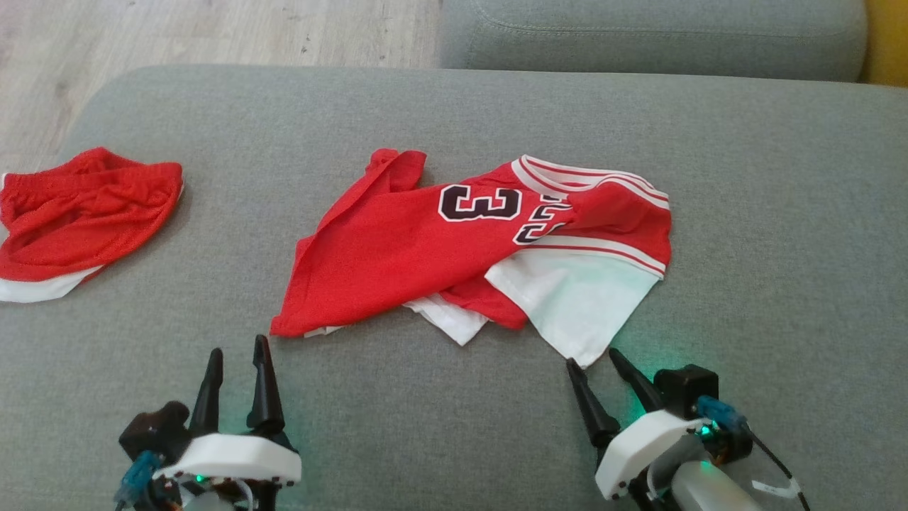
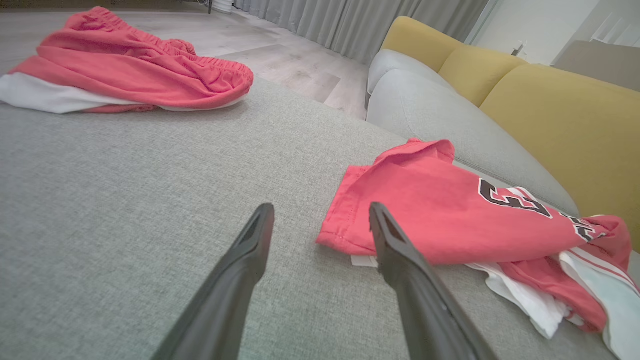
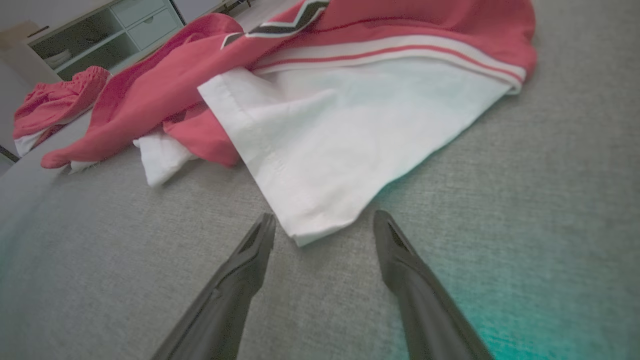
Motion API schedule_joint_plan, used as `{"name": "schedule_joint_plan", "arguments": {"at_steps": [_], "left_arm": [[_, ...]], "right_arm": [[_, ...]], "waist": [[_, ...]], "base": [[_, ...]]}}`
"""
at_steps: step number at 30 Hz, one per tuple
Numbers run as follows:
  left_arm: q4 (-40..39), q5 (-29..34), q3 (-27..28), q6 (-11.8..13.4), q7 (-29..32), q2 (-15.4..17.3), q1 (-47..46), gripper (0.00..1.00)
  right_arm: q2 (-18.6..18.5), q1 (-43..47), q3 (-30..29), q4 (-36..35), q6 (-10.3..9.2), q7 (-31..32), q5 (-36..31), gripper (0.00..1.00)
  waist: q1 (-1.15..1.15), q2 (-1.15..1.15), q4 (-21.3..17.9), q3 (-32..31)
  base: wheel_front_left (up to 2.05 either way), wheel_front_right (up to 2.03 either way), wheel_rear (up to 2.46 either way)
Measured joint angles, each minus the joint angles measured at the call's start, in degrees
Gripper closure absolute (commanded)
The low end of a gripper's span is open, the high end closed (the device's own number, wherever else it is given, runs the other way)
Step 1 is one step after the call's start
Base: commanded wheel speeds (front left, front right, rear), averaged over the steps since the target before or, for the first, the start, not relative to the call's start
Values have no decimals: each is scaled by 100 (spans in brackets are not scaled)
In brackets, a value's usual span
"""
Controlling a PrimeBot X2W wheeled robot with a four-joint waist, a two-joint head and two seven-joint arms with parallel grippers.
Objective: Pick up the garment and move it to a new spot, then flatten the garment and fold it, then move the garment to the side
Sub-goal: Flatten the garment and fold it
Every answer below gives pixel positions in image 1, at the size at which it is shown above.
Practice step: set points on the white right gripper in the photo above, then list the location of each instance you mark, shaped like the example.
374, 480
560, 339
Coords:
638, 443

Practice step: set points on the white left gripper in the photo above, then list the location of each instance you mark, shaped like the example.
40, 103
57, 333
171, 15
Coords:
234, 458

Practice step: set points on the red basketball jersey number 33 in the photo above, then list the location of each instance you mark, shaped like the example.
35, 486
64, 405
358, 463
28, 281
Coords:
397, 255

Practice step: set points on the red shorts with white trim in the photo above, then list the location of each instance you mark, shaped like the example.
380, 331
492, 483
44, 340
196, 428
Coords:
78, 220

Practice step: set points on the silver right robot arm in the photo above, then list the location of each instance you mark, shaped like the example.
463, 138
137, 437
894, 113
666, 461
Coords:
709, 493

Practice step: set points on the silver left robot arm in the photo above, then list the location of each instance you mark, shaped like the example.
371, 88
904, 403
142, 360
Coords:
213, 502

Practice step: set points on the large grey sofa seat cushion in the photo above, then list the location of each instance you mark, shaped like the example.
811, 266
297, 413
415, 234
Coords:
454, 411

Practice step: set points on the small grey sofa cushion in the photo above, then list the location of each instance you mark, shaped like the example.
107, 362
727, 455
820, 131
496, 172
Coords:
638, 35

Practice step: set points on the yellow sofa cushion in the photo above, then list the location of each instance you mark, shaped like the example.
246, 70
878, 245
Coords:
887, 39

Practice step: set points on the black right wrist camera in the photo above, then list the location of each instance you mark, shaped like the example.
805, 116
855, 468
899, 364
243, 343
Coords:
684, 389

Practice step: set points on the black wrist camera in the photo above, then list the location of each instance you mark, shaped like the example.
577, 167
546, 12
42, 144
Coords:
684, 389
152, 429

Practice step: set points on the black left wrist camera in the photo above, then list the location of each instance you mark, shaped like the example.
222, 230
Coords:
152, 429

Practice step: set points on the blue right camera connector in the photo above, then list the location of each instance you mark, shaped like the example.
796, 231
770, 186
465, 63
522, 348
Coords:
720, 413

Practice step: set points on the blue camera connector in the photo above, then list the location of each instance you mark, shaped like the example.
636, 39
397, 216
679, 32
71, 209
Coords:
138, 475
720, 413

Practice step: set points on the blue left camera connector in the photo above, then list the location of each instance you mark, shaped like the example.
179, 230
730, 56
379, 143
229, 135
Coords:
138, 475

